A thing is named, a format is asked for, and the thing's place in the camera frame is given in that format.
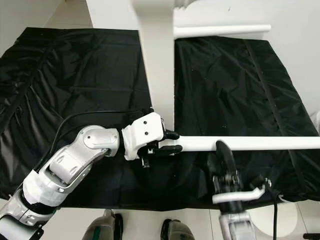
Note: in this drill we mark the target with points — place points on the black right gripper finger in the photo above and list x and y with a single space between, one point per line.
214 171
226 160

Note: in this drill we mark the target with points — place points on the black metal table leg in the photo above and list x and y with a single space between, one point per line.
311 235

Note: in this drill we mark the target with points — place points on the black table cloth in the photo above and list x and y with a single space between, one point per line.
80 75

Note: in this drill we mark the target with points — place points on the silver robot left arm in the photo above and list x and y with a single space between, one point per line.
70 167

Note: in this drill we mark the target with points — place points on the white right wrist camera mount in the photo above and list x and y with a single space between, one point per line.
235 197

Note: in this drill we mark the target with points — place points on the grey robot right leg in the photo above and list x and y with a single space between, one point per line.
177 231

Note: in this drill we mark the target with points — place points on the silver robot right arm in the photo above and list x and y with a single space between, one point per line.
236 226

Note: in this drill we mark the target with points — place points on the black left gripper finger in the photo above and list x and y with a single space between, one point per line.
170 135
166 150

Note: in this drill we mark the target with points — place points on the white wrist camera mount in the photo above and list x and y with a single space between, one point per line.
235 197
145 131

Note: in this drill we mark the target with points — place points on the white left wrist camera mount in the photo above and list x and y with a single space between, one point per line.
145 131

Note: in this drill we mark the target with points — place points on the white round floor base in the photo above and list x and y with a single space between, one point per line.
287 222

